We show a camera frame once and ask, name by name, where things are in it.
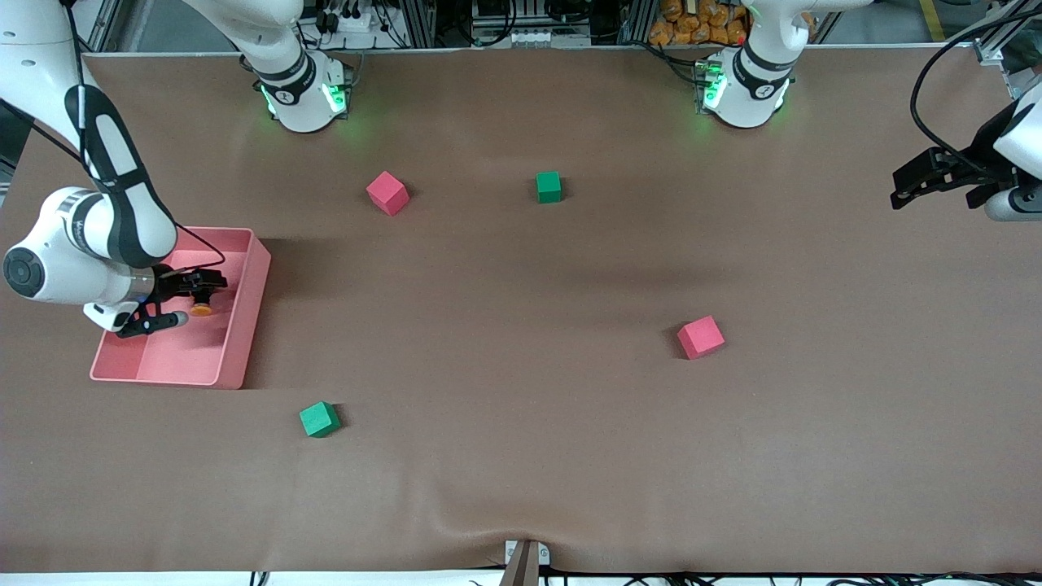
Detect pink plastic bin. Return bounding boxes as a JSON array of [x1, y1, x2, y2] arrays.
[[90, 225, 272, 390]]

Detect pink foam cube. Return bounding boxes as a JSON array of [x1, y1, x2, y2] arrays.
[[366, 171, 410, 217], [676, 316, 726, 361]]

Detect orange snack bags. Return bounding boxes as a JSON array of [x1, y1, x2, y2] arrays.
[[650, 0, 748, 46]]

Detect white power strip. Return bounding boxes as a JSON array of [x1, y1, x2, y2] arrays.
[[313, 4, 383, 35]]

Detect brown table mat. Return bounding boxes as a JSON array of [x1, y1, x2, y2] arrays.
[[0, 45, 1042, 575]]

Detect white terminal strip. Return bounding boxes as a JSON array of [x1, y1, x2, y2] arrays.
[[505, 28, 591, 48]]

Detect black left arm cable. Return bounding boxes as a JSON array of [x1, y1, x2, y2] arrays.
[[910, 8, 1042, 180]]

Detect aluminium frame profile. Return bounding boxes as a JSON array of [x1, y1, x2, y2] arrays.
[[948, 0, 1042, 107]]

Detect aluminium camera post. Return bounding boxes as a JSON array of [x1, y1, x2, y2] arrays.
[[504, 540, 551, 586]]

